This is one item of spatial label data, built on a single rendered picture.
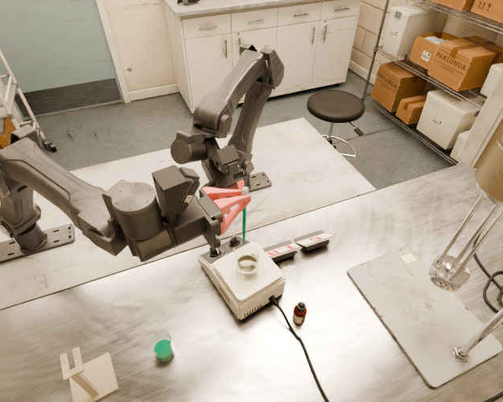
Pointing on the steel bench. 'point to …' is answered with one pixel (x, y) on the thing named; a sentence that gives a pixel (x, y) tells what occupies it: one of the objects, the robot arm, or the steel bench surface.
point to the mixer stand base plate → (421, 315)
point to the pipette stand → (89, 376)
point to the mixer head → (498, 139)
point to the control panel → (221, 250)
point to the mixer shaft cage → (439, 273)
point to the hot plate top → (243, 291)
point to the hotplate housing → (242, 309)
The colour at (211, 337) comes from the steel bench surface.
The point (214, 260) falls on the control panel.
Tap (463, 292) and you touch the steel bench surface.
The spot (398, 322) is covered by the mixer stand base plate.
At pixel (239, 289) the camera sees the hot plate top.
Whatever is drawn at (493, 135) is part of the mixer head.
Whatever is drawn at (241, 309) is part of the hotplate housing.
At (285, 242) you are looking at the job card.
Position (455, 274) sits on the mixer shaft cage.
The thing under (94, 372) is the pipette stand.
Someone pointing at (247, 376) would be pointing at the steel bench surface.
